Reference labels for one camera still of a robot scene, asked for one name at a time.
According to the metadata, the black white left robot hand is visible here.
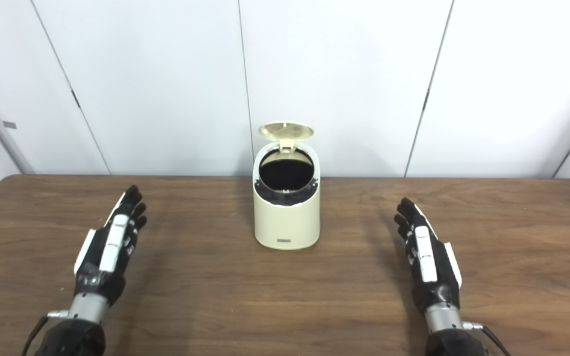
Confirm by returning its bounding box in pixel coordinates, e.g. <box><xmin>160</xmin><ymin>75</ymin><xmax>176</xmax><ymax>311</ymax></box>
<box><xmin>74</xmin><ymin>185</ymin><xmax>148</xmax><ymax>307</ymax></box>

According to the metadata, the black bin liner bag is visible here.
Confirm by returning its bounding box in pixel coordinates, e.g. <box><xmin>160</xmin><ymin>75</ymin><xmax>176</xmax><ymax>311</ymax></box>
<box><xmin>255</xmin><ymin>148</ymin><xmax>320</xmax><ymax>207</ymax></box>

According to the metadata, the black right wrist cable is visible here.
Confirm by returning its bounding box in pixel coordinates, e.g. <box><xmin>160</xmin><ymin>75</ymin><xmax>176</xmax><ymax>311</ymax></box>
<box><xmin>462</xmin><ymin>321</ymin><xmax>513</xmax><ymax>356</ymax></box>

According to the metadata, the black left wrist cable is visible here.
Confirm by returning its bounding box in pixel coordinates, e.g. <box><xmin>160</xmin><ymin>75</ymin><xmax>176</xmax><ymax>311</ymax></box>
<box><xmin>20</xmin><ymin>310</ymin><xmax>70</xmax><ymax>356</ymax></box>

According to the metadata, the grey wall corner trim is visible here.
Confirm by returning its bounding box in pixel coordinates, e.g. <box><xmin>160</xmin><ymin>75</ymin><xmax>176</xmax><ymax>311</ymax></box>
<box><xmin>0</xmin><ymin>74</ymin><xmax>36</xmax><ymax>175</ymax></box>

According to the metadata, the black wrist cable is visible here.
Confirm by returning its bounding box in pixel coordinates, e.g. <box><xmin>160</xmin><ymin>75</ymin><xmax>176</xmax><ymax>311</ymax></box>
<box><xmin>462</xmin><ymin>321</ymin><xmax>513</xmax><ymax>356</ymax></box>
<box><xmin>20</xmin><ymin>310</ymin><xmax>70</xmax><ymax>356</ymax></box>

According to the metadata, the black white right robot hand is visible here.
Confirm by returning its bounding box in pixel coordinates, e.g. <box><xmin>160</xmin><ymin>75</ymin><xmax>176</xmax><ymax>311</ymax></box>
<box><xmin>394</xmin><ymin>198</ymin><xmax>463</xmax><ymax>313</ymax></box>

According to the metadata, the round cream bin lid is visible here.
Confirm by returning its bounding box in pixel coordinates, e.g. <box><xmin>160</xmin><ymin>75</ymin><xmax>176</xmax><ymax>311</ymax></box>
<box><xmin>258</xmin><ymin>121</ymin><xmax>315</xmax><ymax>149</ymax></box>

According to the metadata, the cream-colored desktop trash bin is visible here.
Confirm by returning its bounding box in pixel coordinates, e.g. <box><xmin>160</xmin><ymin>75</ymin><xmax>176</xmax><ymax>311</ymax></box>
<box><xmin>252</xmin><ymin>141</ymin><xmax>322</xmax><ymax>250</ymax></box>

